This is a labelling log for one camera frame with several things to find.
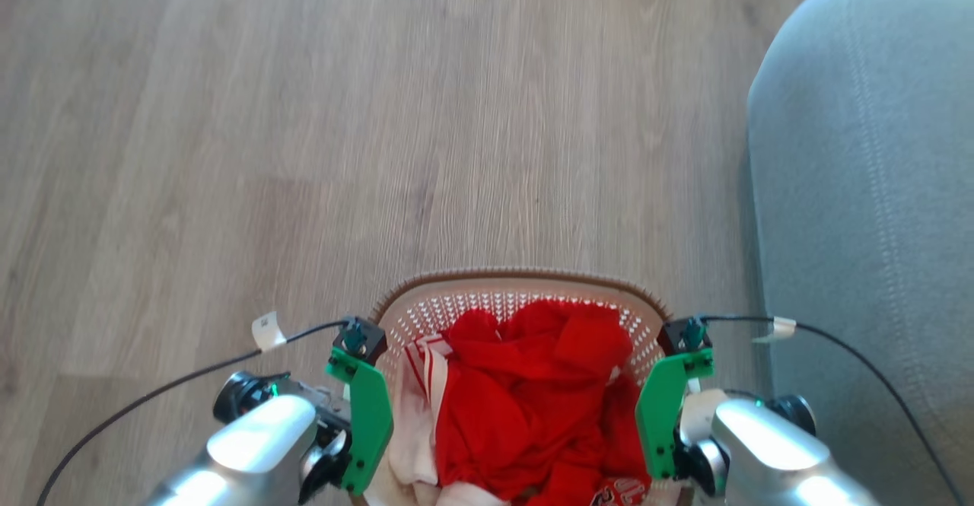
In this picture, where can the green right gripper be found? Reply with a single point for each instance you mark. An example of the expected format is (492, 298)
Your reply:
(658, 407)

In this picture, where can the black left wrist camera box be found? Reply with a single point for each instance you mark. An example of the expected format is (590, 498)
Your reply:
(364, 337)

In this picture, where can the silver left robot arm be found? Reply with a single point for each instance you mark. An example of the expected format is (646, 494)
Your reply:
(262, 437)

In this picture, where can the pink perforated plastic laundry basket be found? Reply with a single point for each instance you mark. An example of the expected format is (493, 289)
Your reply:
(519, 291)

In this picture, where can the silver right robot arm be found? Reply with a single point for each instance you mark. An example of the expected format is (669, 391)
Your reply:
(761, 445)

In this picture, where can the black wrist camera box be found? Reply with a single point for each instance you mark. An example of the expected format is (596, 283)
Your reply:
(685, 333)
(364, 337)

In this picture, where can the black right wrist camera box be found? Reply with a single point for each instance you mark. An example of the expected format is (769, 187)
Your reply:
(685, 333)

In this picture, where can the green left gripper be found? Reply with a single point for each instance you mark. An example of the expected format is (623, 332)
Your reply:
(370, 415)

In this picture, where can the white garment with red stripes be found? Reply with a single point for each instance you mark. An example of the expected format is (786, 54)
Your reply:
(415, 430)

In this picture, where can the grey fabric sofa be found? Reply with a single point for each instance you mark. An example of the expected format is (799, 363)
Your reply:
(875, 186)

